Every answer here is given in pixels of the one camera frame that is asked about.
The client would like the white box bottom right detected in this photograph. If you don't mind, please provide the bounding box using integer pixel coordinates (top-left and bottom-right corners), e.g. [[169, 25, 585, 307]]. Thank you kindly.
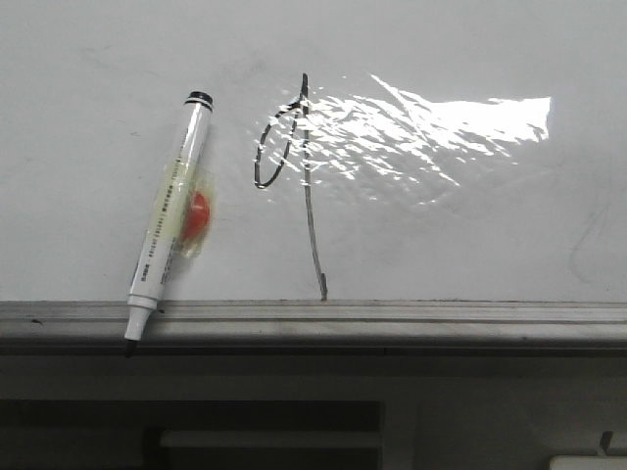
[[549, 455, 627, 470]]

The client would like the white black whiteboard marker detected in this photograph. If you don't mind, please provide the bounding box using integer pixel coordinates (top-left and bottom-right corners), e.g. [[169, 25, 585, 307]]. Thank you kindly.
[[123, 91, 214, 357]]

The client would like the grey aluminium whiteboard frame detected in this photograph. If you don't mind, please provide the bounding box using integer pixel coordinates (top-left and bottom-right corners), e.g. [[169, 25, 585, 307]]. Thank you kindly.
[[1, 300, 626, 354]]

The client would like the white whiteboard surface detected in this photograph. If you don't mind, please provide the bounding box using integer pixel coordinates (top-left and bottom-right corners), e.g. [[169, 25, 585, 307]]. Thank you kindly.
[[1, 1, 626, 302]]

